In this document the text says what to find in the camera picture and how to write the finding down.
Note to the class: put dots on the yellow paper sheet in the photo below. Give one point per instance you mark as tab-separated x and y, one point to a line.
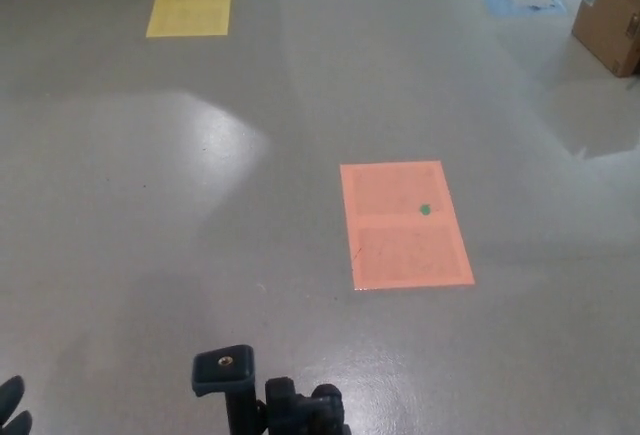
191	6

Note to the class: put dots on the black phone stand tripod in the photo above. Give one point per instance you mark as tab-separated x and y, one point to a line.
240	395

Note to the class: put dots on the small green sticker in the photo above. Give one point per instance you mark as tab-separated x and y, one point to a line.
425	209

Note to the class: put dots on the brown cardboard box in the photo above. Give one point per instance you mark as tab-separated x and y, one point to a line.
607	20

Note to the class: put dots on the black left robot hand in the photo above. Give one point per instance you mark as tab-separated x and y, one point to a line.
12	405

